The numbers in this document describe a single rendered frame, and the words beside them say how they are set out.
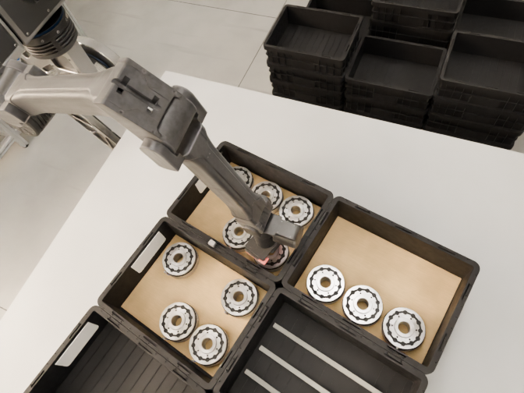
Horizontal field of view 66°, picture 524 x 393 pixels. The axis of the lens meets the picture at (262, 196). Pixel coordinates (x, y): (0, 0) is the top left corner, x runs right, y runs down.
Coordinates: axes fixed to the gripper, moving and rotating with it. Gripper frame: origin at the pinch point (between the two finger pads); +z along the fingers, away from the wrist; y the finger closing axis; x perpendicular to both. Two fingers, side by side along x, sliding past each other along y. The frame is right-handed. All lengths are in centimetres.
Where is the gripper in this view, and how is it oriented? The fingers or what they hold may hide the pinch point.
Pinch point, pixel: (269, 251)
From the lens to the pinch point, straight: 115.5
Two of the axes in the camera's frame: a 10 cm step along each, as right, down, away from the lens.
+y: 6.2, -7.1, 3.2
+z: 1.2, 5.0, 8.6
